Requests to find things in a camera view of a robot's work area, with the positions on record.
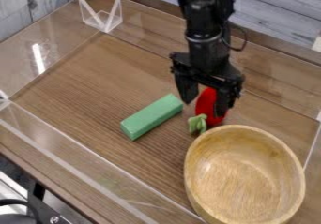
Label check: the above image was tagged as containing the clear acrylic table enclosure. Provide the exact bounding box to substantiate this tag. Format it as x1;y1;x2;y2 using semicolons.
0;1;321;224

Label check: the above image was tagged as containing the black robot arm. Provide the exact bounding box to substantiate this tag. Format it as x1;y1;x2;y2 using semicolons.
170;0;244;117

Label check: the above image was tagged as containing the green rectangular block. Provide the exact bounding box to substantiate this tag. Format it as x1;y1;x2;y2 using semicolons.
120;94;183;141

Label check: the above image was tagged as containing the black table leg bracket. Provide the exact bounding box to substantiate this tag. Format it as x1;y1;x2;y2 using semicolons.
28;181;71;224

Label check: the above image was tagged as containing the wooden bowl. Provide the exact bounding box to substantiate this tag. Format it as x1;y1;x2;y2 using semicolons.
183;125;306;224

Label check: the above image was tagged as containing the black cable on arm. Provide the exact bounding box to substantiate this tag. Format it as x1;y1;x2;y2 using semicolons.
223;24;248;52

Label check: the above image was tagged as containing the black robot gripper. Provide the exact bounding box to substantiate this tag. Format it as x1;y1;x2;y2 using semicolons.
170;34;244;117

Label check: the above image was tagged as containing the red plush strawberry toy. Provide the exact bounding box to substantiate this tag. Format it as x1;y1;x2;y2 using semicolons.
188;88;226;134

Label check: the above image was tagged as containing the black cable lower left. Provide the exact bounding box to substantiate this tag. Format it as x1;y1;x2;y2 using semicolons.
0;198;43;224

